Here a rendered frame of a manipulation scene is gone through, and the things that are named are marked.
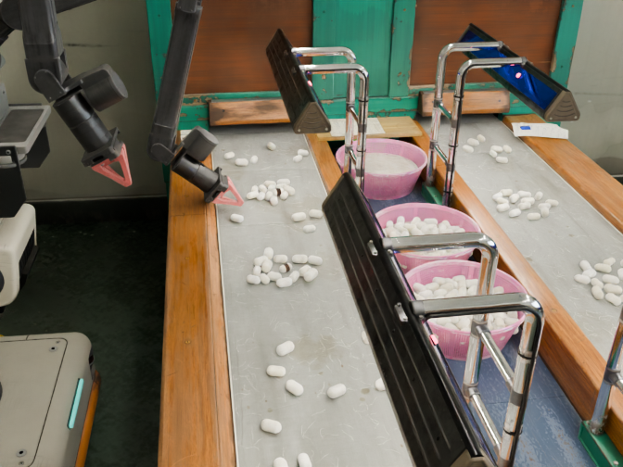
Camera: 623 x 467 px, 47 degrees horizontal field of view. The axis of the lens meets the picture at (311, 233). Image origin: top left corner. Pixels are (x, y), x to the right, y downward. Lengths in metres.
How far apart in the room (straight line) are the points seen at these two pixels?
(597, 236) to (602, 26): 1.79
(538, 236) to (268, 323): 0.73
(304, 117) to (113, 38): 1.75
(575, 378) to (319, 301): 0.52
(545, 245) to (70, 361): 1.33
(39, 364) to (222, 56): 1.05
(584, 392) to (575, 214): 0.69
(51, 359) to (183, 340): 0.87
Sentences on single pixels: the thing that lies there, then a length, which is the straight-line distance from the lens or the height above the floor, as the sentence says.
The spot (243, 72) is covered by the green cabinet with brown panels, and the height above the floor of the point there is 0.94.
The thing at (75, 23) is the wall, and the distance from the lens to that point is 3.17.
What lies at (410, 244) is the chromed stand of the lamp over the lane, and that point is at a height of 1.12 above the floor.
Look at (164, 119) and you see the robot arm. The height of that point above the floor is 1.00.
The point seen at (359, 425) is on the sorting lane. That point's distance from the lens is 1.24.
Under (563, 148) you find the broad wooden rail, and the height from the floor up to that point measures 0.76.
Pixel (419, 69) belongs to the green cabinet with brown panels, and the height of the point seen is 0.92.
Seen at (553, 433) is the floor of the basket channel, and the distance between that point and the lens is 1.39.
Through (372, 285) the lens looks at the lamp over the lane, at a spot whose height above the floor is 1.08.
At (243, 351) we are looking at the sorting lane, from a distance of 1.38.
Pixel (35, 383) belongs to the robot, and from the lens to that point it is 2.13.
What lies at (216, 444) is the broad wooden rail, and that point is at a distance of 1.18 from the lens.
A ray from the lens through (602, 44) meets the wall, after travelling 3.56.
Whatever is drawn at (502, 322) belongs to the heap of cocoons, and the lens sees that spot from 1.50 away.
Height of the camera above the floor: 1.60
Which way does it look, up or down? 30 degrees down
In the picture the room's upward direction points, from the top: 1 degrees clockwise
